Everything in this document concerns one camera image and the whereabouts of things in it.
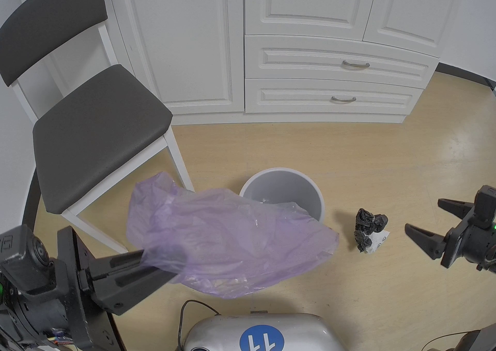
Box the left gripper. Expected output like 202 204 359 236
0 225 186 351

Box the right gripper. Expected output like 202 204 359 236
405 198 496 274

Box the black plastic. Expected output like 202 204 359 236
353 208 389 252

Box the purple plastic bag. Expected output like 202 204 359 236
127 171 340 300

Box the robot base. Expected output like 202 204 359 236
182 310 345 351

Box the white trash bin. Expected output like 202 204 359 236
239 167 325 223

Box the grey white chair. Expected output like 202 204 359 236
0 0 198 256

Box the white wardrobe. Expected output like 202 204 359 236
102 0 466 126

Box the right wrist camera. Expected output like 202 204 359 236
476 185 496 226

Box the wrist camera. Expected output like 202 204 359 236
476 185 496 226
0 225 56 293

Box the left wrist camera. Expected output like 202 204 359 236
0 225 56 293

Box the black cable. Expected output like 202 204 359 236
177 300 221 350
422 332 466 351

